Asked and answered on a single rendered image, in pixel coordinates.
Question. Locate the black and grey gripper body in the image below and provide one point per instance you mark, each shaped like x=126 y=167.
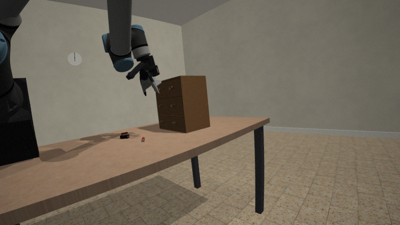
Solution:
x=149 y=66

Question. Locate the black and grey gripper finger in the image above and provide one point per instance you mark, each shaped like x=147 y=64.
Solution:
x=154 y=83
x=144 y=84

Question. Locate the brown wooden chest of drawers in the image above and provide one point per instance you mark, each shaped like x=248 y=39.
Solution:
x=194 y=101

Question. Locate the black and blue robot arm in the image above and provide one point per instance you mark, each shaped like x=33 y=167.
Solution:
x=123 y=40

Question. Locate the dark brown wooden drawer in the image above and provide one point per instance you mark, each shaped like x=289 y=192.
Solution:
x=162 y=90
x=174 y=87
x=163 y=106
x=176 y=105
x=164 y=120
x=178 y=122

